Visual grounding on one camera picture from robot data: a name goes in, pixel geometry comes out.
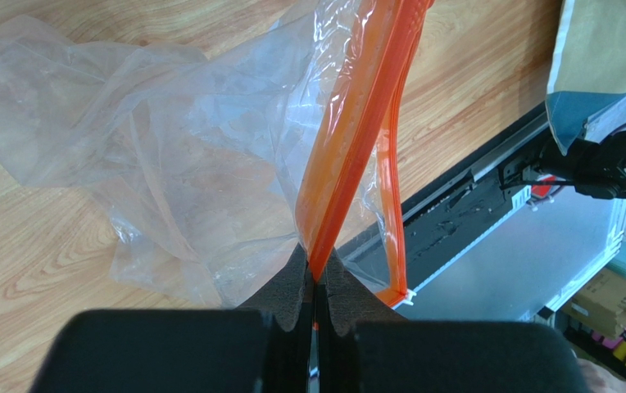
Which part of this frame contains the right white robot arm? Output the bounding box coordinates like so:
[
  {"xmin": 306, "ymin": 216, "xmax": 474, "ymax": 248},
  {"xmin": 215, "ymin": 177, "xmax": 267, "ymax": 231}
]
[{"xmin": 522, "ymin": 93, "xmax": 626, "ymax": 200}]

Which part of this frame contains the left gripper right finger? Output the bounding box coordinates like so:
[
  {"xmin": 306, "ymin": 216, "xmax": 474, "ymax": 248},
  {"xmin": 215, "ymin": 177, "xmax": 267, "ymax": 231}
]
[{"xmin": 319, "ymin": 249, "xmax": 408, "ymax": 337}]

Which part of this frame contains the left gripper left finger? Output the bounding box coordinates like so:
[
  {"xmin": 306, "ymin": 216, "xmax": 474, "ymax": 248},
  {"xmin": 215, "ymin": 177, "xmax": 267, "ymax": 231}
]
[{"xmin": 234, "ymin": 244, "xmax": 312, "ymax": 332}]

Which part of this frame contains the clear orange zip top bag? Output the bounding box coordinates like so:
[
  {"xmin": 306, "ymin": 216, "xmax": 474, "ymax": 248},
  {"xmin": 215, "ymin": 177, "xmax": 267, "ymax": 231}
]
[{"xmin": 0, "ymin": 1, "xmax": 430, "ymax": 307}]

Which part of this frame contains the cardboard box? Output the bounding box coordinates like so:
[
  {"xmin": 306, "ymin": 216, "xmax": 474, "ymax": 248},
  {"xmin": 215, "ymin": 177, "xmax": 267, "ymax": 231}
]
[{"xmin": 561, "ymin": 268, "xmax": 626, "ymax": 334}]

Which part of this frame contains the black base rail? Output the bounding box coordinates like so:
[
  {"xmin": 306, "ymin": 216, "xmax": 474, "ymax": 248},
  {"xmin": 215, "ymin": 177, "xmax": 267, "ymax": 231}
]
[{"xmin": 338, "ymin": 104, "xmax": 550, "ymax": 292}]

